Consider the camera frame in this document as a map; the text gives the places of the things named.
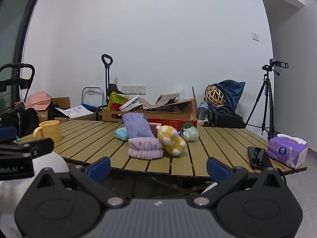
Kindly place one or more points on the black tripod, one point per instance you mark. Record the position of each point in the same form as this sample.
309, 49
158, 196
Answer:
266, 84

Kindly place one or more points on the black luggage bag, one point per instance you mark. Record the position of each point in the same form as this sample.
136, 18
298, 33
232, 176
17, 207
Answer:
227, 120

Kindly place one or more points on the dark grey cloth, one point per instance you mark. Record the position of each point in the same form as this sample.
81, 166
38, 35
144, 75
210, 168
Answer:
161, 108

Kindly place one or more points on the dark blue fabric bag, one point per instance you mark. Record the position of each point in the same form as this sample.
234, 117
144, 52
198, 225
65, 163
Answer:
234, 91

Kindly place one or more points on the lavender plush headband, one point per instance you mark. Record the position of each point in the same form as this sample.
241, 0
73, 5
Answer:
145, 147

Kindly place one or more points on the black smartphone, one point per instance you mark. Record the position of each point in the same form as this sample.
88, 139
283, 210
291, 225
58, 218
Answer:
258, 157

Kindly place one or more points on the woven rattan ball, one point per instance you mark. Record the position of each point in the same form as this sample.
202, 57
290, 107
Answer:
215, 95

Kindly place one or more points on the white wall socket strip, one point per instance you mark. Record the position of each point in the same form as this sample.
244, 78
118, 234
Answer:
133, 89

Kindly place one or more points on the small blue plush toy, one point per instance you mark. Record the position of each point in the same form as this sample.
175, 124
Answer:
121, 133

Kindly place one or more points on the black clothing pile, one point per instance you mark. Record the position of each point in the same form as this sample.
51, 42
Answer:
55, 111

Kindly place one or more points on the person's white clothing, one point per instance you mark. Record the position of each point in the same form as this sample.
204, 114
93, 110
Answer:
49, 161

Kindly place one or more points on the purple towel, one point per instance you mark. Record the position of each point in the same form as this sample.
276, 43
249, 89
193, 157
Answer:
137, 126

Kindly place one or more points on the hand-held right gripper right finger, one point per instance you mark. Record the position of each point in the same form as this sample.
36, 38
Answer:
218, 169

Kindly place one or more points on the yellow-green plastic bag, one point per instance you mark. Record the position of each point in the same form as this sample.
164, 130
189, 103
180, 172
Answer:
116, 100

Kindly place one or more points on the black cart frame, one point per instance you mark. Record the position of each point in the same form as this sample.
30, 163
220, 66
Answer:
14, 66

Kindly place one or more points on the cream cloth bag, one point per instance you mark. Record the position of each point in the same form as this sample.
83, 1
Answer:
203, 123

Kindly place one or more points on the small brown cardboard box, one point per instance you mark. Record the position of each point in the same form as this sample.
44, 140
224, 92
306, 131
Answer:
62, 101

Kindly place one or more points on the black pouch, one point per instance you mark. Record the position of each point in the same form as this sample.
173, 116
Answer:
114, 89

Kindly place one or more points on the yellow mug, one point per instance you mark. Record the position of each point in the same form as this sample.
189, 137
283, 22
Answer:
50, 130

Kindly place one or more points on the small blue packet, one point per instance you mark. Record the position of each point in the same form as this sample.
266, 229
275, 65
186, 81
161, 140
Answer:
180, 133

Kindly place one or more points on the dark framed glass door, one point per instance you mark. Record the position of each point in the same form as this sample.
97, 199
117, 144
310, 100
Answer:
14, 29

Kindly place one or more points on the black backpack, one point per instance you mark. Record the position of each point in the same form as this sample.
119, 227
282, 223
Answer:
22, 121

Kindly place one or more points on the red cardboard box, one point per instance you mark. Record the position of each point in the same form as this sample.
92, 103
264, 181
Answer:
173, 122

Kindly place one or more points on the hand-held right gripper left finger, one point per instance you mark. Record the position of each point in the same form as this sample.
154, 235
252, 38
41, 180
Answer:
100, 169

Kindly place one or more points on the purple tissue pack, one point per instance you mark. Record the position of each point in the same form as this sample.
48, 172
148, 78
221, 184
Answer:
284, 151

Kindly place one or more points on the iridescent mesh bath sponge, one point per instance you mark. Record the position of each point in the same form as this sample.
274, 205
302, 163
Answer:
190, 134

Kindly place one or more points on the white wall switch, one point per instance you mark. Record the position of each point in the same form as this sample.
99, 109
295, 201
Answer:
255, 36

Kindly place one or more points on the cardboard box with open flaps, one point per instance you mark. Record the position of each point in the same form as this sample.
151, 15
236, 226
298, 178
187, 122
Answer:
185, 106

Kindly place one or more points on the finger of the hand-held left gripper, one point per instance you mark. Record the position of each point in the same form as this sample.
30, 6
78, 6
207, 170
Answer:
7, 131
37, 147

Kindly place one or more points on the stack of white booklets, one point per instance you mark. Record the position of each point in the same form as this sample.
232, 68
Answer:
130, 104

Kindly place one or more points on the metal folding stool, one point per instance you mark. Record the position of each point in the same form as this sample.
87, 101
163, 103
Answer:
90, 107

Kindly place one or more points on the pink sponge block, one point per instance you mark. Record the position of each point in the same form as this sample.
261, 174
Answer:
154, 124

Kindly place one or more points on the green striped ball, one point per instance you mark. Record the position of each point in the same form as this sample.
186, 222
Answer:
188, 124

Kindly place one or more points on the white printed paper sheets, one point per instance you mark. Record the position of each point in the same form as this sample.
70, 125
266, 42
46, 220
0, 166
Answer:
76, 111

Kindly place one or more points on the yellow plush toy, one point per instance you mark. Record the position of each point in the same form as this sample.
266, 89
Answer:
169, 138

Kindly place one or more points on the grey water bottle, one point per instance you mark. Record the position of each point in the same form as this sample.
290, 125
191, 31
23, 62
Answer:
202, 111

